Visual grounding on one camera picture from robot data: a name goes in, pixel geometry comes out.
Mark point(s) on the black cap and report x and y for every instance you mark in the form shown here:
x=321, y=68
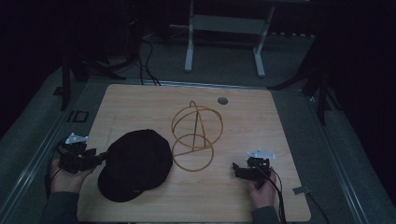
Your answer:
x=135, y=165

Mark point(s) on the white metal table frame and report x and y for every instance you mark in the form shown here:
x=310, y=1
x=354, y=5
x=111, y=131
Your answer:
x=227, y=34

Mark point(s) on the black stand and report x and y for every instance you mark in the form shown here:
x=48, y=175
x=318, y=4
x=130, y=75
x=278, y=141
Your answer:
x=81, y=59
x=314, y=81

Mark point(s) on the person's left hand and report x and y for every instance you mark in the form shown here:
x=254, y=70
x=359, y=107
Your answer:
x=67, y=180

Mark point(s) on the grey tape piece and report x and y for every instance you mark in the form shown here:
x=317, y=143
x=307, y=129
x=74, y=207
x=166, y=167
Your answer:
x=301, y=190

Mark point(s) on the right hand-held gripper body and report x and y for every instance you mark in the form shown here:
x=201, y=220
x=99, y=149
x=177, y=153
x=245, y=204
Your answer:
x=256, y=166

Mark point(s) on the grey table grommet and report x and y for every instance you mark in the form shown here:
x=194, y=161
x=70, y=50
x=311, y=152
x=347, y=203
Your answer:
x=222, y=100

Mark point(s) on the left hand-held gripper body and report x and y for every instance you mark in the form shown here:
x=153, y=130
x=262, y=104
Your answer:
x=74, y=157

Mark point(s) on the person's right hand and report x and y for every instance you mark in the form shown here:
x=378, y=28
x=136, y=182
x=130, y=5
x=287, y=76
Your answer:
x=263, y=193

